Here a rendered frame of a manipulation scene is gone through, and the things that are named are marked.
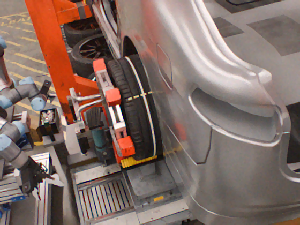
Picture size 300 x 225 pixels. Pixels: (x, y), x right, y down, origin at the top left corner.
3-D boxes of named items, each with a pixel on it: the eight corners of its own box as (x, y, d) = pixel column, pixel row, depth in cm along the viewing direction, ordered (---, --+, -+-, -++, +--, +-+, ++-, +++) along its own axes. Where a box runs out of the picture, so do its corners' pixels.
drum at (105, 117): (122, 127, 219) (118, 111, 210) (89, 137, 217) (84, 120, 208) (117, 114, 230) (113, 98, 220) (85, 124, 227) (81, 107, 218)
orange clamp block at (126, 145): (131, 143, 202) (135, 154, 195) (118, 147, 201) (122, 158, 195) (129, 135, 198) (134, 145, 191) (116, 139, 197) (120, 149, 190)
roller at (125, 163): (161, 158, 235) (160, 152, 232) (120, 171, 232) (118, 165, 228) (158, 152, 240) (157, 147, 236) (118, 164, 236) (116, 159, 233)
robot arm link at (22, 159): (19, 157, 145) (6, 166, 147) (27, 164, 147) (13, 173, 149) (23, 147, 152) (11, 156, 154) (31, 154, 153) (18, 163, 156)
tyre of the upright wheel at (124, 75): (137, 81, 264) (165, 161, 244) (107, 89, 261) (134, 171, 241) (141, 30, 201) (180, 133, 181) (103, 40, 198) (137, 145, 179)
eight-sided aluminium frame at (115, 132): (134, 171, 218) (121, 103, 182) (124, 173, 217) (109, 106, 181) (114, 119, 258) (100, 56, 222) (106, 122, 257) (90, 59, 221)
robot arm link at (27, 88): (14, 84, 181) (25, 102, 184) (32, 74, 186) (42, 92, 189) (10, 85, 187) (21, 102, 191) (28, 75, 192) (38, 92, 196)
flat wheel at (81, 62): (65, 68, 386) (59, 49, 370) (111, 44, 411) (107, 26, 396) (97, 90, 343) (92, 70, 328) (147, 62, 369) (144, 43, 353)
